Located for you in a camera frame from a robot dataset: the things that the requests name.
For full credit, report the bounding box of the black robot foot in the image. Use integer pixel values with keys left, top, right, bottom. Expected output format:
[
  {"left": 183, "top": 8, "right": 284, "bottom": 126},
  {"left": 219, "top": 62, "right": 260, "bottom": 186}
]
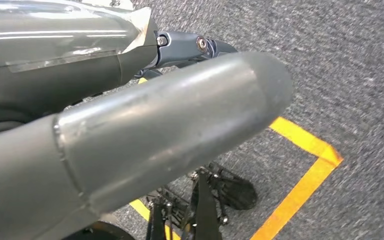
[
  {"left": 183, "top": 161, "right": 258, "bottom": 240},
  {"left": 144, "top": 188, "right": 188, "bottom": 240}
]

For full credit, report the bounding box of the yellow floor tape square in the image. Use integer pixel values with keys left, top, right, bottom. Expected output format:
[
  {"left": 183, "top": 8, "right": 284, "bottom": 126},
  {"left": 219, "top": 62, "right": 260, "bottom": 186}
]
[{"left": 129, "top": 77, "right": 344, "bottom": 240}]

